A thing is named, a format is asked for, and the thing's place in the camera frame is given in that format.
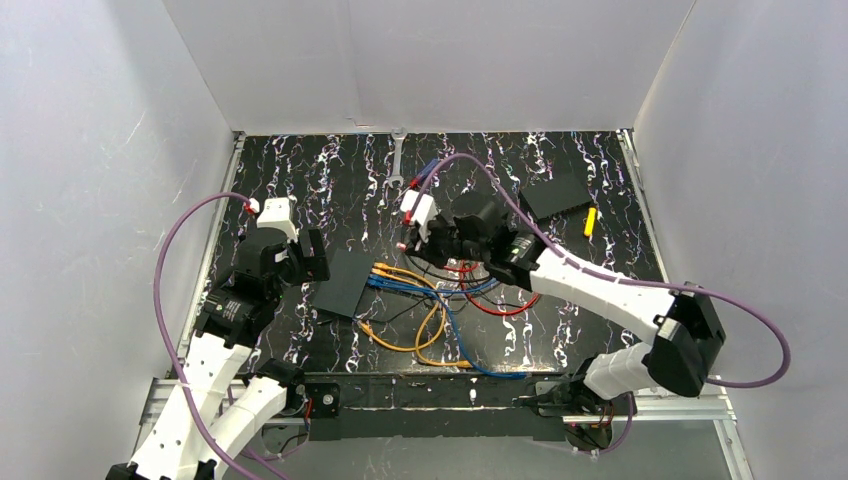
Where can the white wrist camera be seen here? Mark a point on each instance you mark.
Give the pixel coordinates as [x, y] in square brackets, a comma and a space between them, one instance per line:
[417, 209]
[277, 214]

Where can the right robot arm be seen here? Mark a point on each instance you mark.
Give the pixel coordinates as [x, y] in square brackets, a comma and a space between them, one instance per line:
[679, 333]

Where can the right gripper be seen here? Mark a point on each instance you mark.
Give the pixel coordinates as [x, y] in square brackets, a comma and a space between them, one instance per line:
[436, 237]

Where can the black network switch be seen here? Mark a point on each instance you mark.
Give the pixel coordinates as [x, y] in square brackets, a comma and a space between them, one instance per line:
[340, 295]
[559, 195]

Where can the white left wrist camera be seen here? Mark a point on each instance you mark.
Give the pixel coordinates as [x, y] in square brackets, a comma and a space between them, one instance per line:
[277, 214]

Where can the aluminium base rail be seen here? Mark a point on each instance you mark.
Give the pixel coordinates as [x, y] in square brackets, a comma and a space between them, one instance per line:
[336, 394]

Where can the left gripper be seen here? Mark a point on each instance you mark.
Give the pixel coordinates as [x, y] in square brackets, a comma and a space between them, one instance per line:
[314, 254]

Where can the silver wrench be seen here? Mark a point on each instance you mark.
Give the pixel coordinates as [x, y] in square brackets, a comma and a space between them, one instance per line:
[395, 179]

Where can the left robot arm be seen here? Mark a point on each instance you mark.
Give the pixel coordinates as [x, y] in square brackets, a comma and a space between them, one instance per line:
[194, 437]

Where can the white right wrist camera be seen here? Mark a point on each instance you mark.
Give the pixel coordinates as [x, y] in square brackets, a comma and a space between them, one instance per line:
[417, 209]

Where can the blue handled screwdriver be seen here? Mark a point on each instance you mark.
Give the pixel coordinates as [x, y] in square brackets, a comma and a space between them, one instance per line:
[420, 177]

